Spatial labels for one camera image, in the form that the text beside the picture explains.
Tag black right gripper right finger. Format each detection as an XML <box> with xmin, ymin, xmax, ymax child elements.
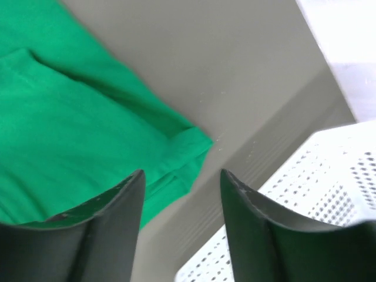
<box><xmin>220</xmin><ymin>169</ymin><xmax>375</xmax><ymax>281</ymax></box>

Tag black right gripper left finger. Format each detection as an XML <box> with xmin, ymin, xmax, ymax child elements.
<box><xmin>1</xmin><ymin>170</ymin><xmax>146</xmax><ymax>282</ymax></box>

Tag green t-shirt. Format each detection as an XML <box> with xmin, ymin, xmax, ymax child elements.
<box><xmin>1</xmin><ymin>1</ymin><xmax>213</xmax><ymax>226</ymax></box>

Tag white perforated plastic basket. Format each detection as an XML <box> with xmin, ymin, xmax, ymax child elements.
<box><xmin>174</xmin><ymin>122</ymin><xmax>375</xmax><ymax>281</ymax></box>

